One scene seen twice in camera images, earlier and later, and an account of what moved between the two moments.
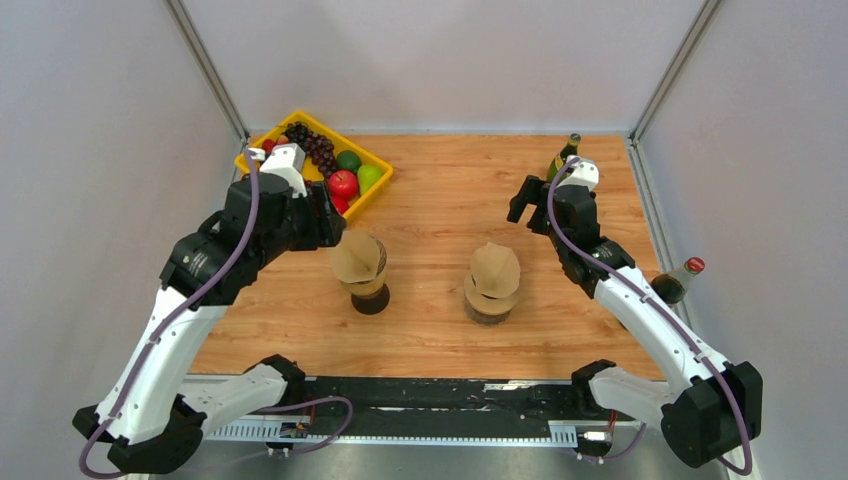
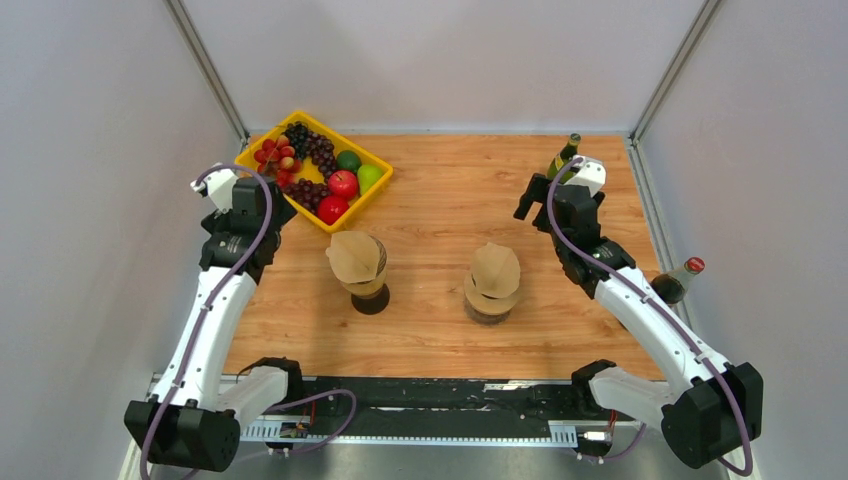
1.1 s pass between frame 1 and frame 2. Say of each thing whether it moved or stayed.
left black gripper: moved
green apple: stayed
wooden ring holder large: stayed
